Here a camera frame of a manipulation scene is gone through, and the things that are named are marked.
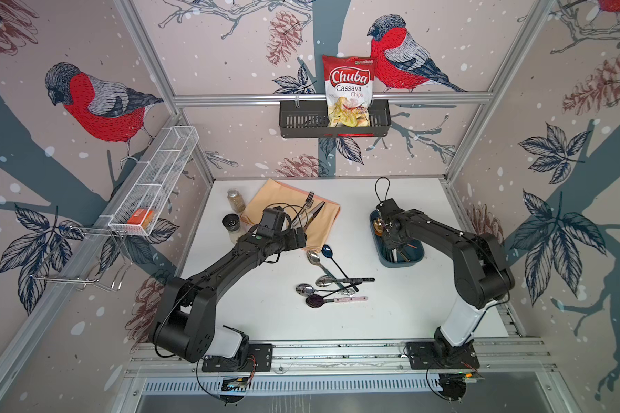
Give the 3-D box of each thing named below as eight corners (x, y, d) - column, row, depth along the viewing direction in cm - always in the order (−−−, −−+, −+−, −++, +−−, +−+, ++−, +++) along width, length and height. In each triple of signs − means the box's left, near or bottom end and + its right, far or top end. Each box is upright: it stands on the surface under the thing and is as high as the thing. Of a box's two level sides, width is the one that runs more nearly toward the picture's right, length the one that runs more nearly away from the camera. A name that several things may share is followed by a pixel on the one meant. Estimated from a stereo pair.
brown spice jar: (232, 213, 110) (225, 199, 102) (234, 203, 113) (228, 188, 106) (244, 213, 110) (238, 199, 102) (246, 203, 113) (241, 187, 106)
